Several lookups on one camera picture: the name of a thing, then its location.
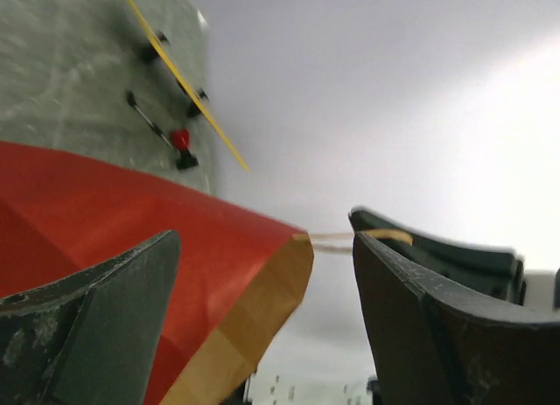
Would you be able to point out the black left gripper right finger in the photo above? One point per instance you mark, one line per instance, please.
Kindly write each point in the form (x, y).
(435, 341)

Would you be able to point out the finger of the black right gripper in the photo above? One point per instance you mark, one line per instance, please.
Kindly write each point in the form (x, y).
(495, 272)

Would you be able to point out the red brown paper bag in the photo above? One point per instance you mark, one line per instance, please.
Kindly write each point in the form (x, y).
(240, 277)

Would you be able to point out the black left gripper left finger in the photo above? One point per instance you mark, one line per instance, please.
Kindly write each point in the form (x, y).
(91, 337)

